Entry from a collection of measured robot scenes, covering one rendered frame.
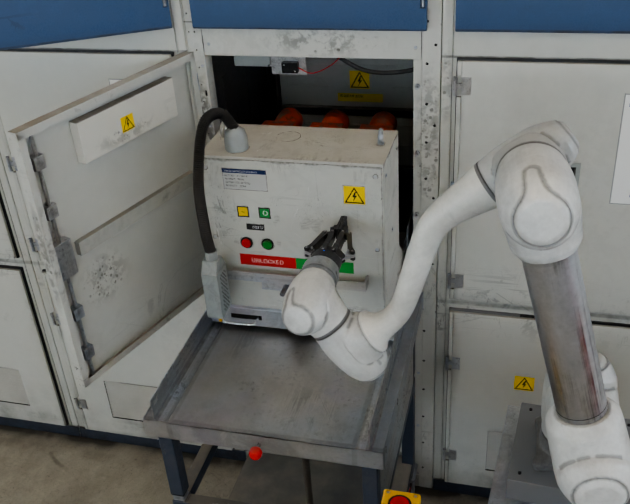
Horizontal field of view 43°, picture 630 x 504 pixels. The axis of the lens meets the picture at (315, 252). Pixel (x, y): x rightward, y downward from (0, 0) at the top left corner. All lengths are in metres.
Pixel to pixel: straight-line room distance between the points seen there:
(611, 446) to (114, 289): 1.33
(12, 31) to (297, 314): 1.10
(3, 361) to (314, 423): 1.60
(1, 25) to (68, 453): 1.75
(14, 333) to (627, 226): 2.14
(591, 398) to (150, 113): 1.31
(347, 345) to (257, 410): 0.41
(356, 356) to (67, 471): 1.76
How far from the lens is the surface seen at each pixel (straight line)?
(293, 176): 2.06
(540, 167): 1.42
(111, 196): 2.20
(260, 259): 2.22
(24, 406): 3.44
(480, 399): 2.69
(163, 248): 2.40
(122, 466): 3.26
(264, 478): 2.86
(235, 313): 2.34
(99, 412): 3.26
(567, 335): 1.57
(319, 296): 1.73
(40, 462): 3.39
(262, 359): 2.25
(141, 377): 3.04
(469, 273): 2.40
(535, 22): 2.09
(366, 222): 2.08
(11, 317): 3.15
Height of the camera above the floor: 2.25
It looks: 31 degrees down
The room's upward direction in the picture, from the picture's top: 4 degrees counter-clockwise
